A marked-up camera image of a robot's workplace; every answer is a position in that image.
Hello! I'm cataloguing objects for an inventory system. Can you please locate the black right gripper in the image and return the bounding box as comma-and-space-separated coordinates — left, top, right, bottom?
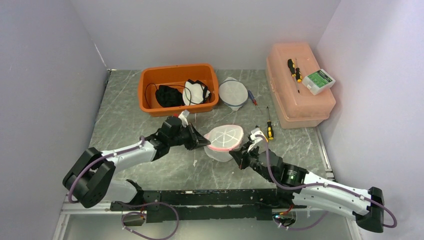
229, 140, 274, 182

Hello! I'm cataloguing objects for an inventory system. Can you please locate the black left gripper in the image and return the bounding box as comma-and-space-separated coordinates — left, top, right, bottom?
168, 121, 211, 150

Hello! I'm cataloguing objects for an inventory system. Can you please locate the white mesh pink-zip laundry bag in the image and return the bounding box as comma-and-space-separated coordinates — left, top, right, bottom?
204, 124, 244, 163

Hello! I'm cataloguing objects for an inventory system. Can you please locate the black white bra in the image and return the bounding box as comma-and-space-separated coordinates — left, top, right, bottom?
144, 79, 212, 108

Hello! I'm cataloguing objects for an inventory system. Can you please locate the white mesh blue-zip laundry bag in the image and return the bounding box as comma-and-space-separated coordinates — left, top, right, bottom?
219, 77, 249, 111

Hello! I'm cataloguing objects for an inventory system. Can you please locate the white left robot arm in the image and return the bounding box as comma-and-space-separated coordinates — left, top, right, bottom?
62, 116, 211, 210

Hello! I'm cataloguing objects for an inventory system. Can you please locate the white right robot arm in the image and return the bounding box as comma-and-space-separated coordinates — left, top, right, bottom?
229, 145, 384, 233

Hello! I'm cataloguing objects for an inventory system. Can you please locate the black yellow screwdriver on table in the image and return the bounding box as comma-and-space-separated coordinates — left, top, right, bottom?
266, 106, 275, 140

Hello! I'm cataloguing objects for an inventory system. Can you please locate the orange plastic tub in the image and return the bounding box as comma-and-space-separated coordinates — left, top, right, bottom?
137, 63, 219, 117

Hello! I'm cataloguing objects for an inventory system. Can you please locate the blue red screwdriver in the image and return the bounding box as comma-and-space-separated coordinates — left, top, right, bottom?
247, 90, 258, 107

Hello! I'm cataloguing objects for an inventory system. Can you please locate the thin black yellow screwdriver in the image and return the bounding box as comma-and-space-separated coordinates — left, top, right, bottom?
294, 59, 302, 84

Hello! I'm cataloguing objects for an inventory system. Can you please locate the translucent pink storage box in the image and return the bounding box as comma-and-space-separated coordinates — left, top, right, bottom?
265, 42, 336, 129

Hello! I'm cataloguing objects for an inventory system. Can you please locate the large black yellow screwdriver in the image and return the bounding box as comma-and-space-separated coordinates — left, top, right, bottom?
287, 58, 296, 77

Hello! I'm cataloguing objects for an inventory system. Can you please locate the white green small box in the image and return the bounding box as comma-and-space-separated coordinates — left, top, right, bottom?
301, 69, 336, 96

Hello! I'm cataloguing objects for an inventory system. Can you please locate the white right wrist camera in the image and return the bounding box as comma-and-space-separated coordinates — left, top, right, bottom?
247, 125, 268, 152

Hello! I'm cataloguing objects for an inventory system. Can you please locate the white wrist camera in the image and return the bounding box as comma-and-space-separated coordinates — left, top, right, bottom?
247, 125, 268, 152
173, 109, 190, 128

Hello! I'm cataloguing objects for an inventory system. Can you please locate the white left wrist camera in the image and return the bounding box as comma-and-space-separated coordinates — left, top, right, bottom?
173, 109, 190, 128

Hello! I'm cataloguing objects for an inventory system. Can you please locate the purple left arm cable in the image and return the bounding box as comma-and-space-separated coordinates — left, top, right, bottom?
67, 135, 146, 205

